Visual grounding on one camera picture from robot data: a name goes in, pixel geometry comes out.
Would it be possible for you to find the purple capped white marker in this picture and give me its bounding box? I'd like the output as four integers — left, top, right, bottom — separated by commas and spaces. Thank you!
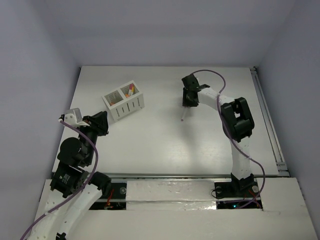
181, 107, 188, 122

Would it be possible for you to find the yellow capped white marker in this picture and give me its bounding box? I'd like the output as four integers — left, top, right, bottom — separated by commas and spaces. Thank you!
131, 86, 135, 96

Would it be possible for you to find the pink capped white marker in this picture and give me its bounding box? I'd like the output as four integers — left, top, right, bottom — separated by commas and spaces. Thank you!
128, 84, 134, 96

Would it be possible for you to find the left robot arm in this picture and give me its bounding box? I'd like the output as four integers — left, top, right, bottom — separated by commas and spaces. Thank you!
50, 108, 111, 240

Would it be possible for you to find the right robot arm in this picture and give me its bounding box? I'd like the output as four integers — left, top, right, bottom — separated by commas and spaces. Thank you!
181, 73, 257, 200

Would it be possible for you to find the white two-compartment slotted holder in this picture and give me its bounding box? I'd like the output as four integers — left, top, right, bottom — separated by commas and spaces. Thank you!
102, 80, 145, 122

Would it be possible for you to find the white foam base cover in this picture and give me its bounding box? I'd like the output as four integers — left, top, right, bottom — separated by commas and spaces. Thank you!
30, 177, 317, 240

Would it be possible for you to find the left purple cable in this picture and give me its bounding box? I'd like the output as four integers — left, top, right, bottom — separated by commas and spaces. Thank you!
19, 121, 100, 240

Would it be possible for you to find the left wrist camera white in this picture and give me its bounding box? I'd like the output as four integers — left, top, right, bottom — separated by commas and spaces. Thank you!
59, 108, 89, 128

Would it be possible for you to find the aluminium rail front edge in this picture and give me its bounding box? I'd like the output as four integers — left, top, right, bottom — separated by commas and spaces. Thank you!
102, 172, 230, 179

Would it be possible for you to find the aluminium rail edge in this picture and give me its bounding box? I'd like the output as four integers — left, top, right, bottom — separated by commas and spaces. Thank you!
102, 172, 230, 179
250, 67, 290, 178

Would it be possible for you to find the aluminium rail right edge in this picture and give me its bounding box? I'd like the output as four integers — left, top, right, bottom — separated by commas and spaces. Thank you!
250, 67, 290, 178

